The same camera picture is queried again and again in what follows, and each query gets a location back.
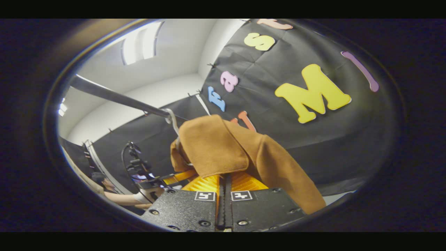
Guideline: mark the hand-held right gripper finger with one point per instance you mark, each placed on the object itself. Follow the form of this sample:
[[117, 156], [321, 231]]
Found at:
[[221, 209], [228, 209]]

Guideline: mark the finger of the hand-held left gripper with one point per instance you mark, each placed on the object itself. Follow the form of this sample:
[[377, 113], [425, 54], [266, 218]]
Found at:
[[181, 176]]

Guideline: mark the brown shirt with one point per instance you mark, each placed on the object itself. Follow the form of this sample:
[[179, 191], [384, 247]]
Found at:
[[216, 146]]

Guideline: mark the white clothes hanger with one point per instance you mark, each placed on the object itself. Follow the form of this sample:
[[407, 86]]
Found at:
[[173, 120]]

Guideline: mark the black clothes rack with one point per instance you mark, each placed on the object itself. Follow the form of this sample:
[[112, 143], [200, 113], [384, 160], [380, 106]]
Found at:
[[115, 97]]

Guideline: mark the person's head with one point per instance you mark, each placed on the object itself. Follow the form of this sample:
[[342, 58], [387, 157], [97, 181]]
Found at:
[[99, 178]]

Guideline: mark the ceiling light panel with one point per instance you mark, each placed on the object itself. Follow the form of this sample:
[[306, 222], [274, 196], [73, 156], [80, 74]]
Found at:
[[143, 43]]

